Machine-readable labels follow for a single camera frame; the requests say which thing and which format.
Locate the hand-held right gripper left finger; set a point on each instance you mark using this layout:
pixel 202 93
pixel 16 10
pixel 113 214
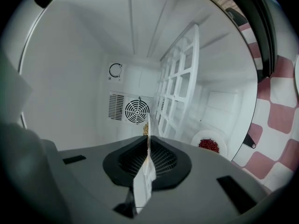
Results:
pixel 93 183

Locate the black mini fridge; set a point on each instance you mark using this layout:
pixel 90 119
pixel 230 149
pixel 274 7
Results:
pixel 81 66

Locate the pink white checkered tablecloth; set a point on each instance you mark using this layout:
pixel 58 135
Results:
pixel 280 115

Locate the red bean food plate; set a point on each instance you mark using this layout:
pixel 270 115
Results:
pixel 209 144

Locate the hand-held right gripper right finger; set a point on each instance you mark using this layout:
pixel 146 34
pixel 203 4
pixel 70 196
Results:
pixel 205 190

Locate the plate of yellow noodles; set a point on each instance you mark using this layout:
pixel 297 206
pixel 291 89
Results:
pixel 143 190

